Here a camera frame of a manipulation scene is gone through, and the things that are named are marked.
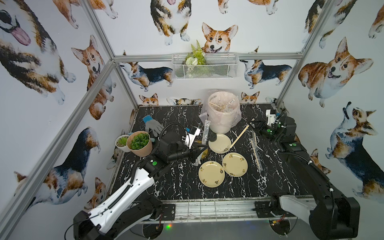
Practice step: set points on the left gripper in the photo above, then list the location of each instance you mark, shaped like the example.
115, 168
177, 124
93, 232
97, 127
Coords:
192, 149

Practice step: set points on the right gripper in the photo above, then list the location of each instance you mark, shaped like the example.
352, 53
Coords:
260, 127

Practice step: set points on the chopsticks pack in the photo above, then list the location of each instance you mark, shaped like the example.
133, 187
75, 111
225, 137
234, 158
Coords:
204, 140
253, 141

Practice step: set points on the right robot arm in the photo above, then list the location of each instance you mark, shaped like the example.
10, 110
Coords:
331, 215

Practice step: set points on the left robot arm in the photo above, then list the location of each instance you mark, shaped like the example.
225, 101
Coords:
169, 151

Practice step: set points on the dark yellow patterned plate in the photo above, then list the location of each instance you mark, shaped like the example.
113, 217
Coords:
205, 153

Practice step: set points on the cream plate back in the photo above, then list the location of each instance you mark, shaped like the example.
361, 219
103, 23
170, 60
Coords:
221, 145

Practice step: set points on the cream plate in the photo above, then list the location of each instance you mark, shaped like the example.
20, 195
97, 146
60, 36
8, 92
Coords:
221, 145
235, 164
211, 174

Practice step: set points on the cream plate front left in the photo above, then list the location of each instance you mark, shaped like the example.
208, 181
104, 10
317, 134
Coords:
211, 174

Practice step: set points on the cream plate front right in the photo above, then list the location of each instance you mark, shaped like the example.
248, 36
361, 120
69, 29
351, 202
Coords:
235, 164

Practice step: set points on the grey blue work glove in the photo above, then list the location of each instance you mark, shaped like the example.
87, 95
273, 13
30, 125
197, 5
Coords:
153, 126

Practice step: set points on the clear plastic bin liner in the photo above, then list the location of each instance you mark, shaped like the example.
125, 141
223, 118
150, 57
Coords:
205, 100

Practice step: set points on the pink trash bin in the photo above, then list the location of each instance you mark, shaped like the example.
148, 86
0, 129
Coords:
223, 109

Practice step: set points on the brown pot green plant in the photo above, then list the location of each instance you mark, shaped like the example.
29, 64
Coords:
140, 143

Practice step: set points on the white pot green plant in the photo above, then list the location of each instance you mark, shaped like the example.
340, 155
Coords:
121, 143

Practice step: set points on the artificial fern with flower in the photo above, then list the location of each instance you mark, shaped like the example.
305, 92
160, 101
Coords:
195, 61

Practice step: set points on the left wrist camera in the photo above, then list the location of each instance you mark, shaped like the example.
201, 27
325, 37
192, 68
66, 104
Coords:
192, 133

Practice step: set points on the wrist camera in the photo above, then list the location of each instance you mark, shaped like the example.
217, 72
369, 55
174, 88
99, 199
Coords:
192, 133
271, 117

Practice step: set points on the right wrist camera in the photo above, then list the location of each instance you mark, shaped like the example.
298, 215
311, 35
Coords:
271, 117

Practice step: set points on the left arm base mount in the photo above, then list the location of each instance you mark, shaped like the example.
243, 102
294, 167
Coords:
166, 212

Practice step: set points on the aluminium front rail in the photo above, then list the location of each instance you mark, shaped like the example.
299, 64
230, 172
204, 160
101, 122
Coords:
228, 210

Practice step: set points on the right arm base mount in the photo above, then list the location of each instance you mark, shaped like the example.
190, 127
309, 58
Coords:
264, 209

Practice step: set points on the white wire wall basket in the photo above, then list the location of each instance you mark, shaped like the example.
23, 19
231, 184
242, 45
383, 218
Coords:
219, 66

